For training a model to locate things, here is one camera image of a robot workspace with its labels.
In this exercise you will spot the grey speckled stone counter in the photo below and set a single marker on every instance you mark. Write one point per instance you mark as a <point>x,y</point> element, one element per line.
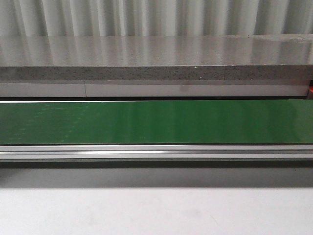
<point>94,67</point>

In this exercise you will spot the green conveyor belt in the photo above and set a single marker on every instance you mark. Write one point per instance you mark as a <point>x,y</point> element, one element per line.
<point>281,121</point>

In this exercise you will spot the white pleated curtain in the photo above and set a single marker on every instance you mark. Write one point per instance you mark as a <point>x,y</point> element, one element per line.
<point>155,17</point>

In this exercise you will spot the aluminium conveyor frame rail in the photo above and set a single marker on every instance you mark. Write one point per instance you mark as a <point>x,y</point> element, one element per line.
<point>157,156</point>

